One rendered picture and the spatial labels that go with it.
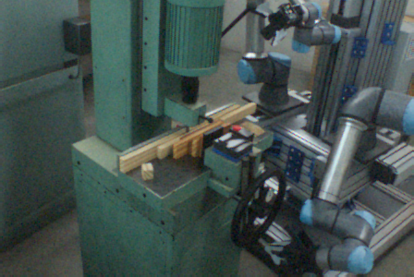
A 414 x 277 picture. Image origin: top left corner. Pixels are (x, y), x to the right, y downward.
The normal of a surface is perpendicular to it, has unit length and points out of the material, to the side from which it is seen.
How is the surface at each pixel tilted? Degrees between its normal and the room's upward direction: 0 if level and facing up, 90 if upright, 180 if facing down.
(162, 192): 0
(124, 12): 90
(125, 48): 90
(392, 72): 90
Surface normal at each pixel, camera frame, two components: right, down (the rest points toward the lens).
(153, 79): -0.65, 0.32
